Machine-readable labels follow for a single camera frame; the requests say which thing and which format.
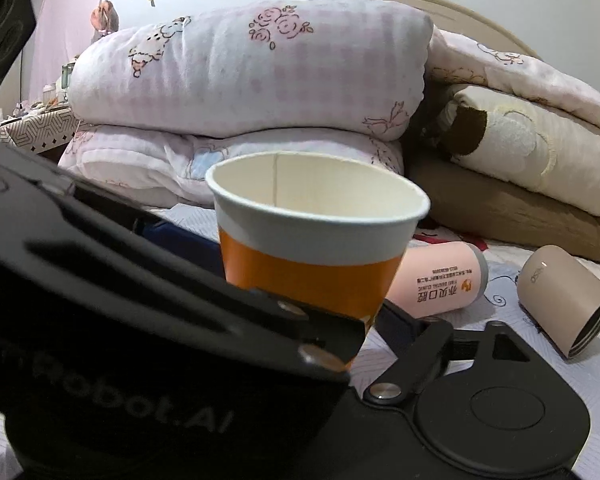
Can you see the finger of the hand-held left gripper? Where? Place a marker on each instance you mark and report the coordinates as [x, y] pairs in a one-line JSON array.
[[180, 247], [305, 332]]

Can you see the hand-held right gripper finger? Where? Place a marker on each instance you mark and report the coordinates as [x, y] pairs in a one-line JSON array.
[[397, 322]]

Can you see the orange and white paper cup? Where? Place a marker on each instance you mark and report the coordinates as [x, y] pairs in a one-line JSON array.
[[305, 280]]

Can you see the beige metal cup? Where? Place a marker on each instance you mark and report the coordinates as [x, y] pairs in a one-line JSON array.
[[560, 290]]

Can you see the pink printed bottle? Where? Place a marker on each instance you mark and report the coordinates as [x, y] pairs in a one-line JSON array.
[[440, 275]]

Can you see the pink checked pillow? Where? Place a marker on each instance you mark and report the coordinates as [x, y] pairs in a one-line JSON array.
[[145, 165]]

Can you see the white printed bedsheet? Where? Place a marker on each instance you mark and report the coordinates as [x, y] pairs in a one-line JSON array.
[[502, 310]]

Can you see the brown pillow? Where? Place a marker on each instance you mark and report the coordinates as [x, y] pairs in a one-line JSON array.
[[505, 215]]

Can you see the pink checked folded quilt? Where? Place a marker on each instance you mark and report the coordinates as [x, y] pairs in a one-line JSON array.
[[260, 75]]

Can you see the green glass bottle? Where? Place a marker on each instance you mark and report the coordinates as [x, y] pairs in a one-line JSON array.
[[70, 77]]

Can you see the cream towel blanket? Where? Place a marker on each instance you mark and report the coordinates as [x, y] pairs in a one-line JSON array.
[[540, 145]]

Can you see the hanging plush toy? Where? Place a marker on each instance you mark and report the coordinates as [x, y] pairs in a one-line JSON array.
[[104, 17]]

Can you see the pink mosquito net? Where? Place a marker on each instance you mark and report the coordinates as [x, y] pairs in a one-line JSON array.
[[62, 25]]

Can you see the pink floral quilt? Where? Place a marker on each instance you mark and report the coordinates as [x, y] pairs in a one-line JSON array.
[[505, 67]]

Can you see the beige headboard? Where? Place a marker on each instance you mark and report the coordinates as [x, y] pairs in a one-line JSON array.
[[460, 7]]

